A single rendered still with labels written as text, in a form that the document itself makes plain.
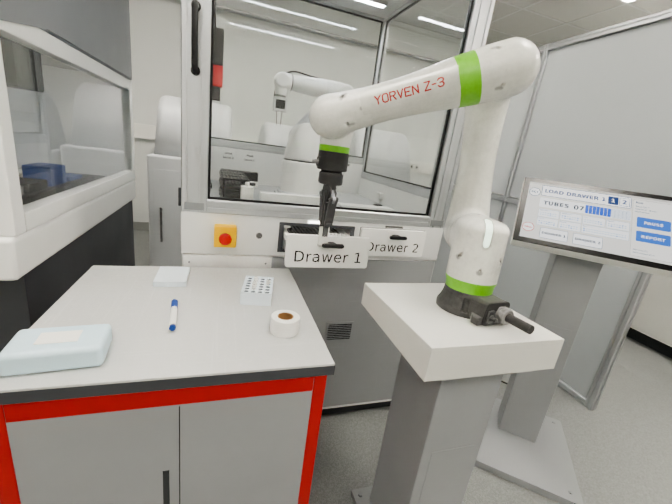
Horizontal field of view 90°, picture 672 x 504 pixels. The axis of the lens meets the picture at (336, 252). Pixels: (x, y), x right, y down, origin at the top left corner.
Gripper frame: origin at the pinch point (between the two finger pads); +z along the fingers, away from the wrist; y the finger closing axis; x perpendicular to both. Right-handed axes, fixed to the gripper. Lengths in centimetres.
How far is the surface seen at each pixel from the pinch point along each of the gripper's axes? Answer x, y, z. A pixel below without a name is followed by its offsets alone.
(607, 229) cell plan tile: 103, 16, -12
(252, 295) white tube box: -22.5, 13.9, 14.4
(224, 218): -30.3, -17.6, 0.4
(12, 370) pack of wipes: -64, 39, 16
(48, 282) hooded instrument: -79, -11, 21
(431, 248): 54, -18, 8
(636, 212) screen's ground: 114, 17, -19
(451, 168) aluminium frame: 55, -18, -26
